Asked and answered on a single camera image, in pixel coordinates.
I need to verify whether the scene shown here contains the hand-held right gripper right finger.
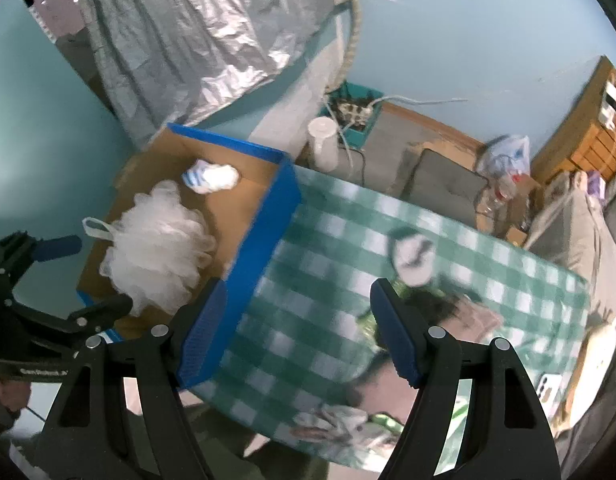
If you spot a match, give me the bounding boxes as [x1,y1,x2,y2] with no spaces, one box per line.
[370,277,561,480]

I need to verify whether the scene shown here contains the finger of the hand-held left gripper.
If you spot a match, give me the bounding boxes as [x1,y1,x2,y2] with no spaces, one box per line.
[18,294,133,341]
[0,232,83,273]

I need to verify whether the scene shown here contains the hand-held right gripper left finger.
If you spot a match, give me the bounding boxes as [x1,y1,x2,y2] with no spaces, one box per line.
[35,277,229,480]

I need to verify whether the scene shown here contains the black knit sock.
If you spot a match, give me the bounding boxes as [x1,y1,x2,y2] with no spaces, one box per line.
[408,290,484,341]

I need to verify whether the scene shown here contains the white mesh bath loofah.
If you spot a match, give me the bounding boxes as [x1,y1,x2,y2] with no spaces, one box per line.
[82,180,219,318]

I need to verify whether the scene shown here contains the blue-edged cardboard box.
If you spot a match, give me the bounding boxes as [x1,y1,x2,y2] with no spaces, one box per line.
[76,122,303,391]

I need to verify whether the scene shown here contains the white round soft toy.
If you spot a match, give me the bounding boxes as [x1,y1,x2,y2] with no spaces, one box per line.
[390,232,436,288]

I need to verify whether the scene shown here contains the person's left hand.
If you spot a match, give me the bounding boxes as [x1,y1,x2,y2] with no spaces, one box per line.
[0,380,31,431]

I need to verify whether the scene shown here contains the white printed cloth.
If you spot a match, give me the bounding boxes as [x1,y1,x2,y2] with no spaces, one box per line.
[293,405,403,448]

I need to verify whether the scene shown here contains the green white checked tablecloth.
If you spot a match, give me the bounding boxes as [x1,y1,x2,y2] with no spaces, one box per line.
[188,165,591,473]

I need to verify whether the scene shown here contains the person's olive trousers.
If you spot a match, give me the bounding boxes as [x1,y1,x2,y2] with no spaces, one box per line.
[122,390,333,480]

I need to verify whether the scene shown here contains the grey floor cushion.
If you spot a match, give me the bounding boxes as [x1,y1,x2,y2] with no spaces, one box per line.
[398,149,489,226]

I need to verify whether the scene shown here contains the brown cardboard box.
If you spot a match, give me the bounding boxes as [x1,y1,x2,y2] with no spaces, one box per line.
[503,175,544,246]

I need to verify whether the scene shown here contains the white blue-striped sock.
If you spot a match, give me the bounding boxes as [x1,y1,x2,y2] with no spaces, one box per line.
[182,159,240,195]

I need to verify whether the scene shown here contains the white smartphone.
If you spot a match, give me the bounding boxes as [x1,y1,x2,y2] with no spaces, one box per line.
[535,374,564,406]

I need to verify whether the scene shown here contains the clear plastic bottle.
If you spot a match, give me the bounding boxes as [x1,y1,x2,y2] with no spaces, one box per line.
[475,172,526,216]

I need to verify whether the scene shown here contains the flat cardboard sheet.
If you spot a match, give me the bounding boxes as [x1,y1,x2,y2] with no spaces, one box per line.
[405,140,484,171]

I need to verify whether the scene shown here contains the beige bedding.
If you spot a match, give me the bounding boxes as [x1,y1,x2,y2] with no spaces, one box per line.
[525,170,614,311]

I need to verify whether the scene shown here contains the sandwich plush toy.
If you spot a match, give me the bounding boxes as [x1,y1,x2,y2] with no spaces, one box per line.
[558,310,616,431]

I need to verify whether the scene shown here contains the white cylindrical humidifier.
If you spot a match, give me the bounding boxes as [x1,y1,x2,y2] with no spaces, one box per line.
[308,116,339,173]

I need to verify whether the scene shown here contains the teal plastic crate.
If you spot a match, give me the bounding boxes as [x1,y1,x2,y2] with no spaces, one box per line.
[319,82,386,148]

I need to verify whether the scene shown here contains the white plastic bag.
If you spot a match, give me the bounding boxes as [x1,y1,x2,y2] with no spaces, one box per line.
[475,135,531,176]

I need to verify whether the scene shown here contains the white power strip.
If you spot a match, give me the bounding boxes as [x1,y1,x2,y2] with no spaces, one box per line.
[338,101,373,123]

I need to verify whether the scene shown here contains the silver foil curtain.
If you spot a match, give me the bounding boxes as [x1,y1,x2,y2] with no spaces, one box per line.
[62,0,351,148]

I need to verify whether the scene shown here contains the purple small box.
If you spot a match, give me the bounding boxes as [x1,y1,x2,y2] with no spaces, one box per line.
[585,171,609,196]

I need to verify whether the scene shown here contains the wooden headboard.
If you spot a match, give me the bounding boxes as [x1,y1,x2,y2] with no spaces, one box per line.
[530,55,616,183]

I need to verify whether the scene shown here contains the white charger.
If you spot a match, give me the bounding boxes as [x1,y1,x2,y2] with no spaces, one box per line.
[600,80,616,131]

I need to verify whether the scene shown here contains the white wall cable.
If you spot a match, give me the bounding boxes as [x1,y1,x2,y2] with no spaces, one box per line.
[373,94,469,108]

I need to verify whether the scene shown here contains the rope-wrapped hose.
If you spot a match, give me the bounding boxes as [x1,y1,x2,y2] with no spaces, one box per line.
[328,0,363,93]

